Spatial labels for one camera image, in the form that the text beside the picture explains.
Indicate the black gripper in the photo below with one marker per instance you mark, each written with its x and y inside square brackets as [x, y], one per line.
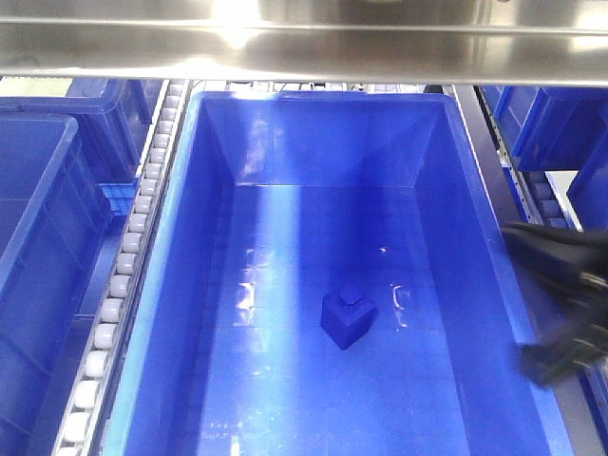
[572, 263]

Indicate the blue block part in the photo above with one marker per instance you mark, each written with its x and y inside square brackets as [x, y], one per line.
[347, 314]

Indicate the steel shelf crossbar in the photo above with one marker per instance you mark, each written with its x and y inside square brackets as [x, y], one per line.
[555, 43]

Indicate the right white roller track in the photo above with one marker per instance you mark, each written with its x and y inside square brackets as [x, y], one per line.
[540, 188]

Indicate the white roller track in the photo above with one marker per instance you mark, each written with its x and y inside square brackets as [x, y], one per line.
[82, 426]
[540, 188]

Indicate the blue bin right neighbour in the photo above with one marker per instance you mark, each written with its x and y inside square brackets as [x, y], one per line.
[588, 191]

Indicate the blue bin neighbour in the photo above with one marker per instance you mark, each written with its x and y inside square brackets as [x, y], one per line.
[53, 221]
[588, 191]

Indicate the blue bin right rear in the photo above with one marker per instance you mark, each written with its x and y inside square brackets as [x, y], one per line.
[547, 128]

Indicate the large blue plastic bin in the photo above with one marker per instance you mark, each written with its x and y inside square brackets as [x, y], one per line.
[275, 201]

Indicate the blue bin left rear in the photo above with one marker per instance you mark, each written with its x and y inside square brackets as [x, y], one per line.
[113, 115]

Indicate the left white roller track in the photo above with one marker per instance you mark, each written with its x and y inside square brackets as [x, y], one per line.
[82, 426]

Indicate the blue bin left neighbour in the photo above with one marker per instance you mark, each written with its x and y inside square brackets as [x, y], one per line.
[53, 221]

